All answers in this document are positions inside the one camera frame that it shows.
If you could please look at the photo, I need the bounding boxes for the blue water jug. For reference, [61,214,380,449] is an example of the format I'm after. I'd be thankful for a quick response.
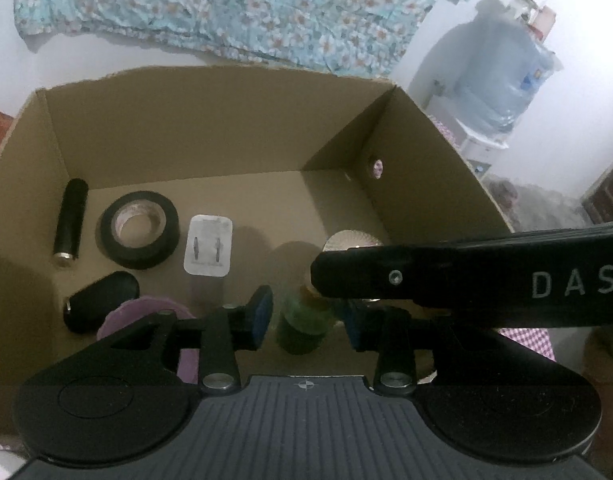
[454,2,562,136]

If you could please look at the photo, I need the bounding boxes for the white water dispenser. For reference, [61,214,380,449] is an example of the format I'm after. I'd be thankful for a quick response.
[427,95,510,181]

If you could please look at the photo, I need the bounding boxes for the black tape roll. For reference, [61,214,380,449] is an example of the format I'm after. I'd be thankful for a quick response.
[100,191,180,270]

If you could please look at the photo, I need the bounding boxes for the white charger plug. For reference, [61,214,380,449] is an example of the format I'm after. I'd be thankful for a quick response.
[185,214,233,276]

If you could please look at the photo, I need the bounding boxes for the teal floral cloth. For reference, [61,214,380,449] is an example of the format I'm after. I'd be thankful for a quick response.
[11,0,485,78]

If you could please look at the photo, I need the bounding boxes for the gold lid cream jar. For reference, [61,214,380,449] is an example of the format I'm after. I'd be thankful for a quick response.
[323,230,385,308]

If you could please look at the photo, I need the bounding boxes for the green dropper bottle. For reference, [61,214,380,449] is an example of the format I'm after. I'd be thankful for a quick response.
[276,282,337,356]

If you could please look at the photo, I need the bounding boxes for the black oval case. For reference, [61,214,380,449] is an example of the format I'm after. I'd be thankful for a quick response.
[63,271,140,336]

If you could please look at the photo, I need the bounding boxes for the black cylinder tube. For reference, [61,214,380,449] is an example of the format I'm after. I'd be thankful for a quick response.
[54,178,90,269]

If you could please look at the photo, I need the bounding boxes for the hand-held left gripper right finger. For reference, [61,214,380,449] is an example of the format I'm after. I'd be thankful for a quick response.
[344,305,502,396]

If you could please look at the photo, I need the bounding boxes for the purple round lid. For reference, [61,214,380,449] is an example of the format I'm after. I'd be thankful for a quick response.
[96,296,200,386]

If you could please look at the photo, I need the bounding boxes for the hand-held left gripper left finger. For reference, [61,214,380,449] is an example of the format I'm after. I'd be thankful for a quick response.
[101,285,274,395]

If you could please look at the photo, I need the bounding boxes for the dark wooden cabinet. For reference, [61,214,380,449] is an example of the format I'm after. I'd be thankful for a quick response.
[581,155,613,226]

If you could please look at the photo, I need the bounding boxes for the purple checkered tablecloth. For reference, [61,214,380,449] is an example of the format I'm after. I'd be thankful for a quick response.
[0,112,557,480]

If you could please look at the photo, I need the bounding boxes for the brown cardboard box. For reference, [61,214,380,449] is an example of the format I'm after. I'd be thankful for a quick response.
[0,65,517,436]

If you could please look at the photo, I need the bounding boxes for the dark rag clump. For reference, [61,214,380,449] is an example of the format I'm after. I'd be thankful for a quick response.
[489,180,520,216]

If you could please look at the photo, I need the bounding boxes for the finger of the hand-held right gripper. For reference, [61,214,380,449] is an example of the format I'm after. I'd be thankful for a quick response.
[311,240,468,312]

